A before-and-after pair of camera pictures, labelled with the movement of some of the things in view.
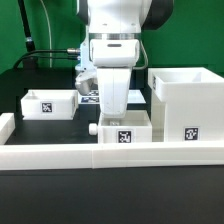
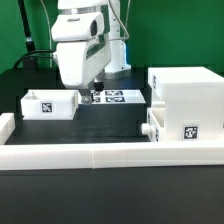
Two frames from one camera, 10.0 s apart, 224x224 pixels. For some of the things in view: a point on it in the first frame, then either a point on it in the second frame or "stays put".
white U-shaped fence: x=119 y=155 stays put
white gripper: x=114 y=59 → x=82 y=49
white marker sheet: x=135 y=97 stays put
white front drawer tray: x=134 y=128 → x=156 y=125
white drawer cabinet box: x=187 y=104 stays put
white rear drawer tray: x=49 y=104 stays put
